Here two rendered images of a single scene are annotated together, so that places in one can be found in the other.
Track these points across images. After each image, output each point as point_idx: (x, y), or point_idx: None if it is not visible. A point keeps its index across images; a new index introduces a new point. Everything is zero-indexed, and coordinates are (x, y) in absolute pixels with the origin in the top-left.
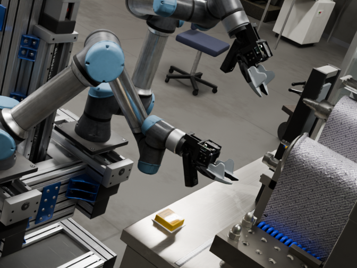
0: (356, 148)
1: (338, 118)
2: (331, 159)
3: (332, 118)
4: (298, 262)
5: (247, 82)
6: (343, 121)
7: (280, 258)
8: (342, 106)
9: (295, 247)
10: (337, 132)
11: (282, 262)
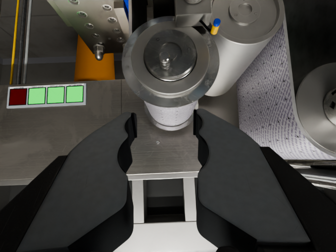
0: (256, 105)
1: (285, 125)
2: (155, 111)
3: (289, 118)
4: (109, 15)
5: (58, 157)
6: (279, 127)
7: (90, 3)
8: (306, 147)
9: (118, 12)
10: (276, 103)
11: (88, 7)
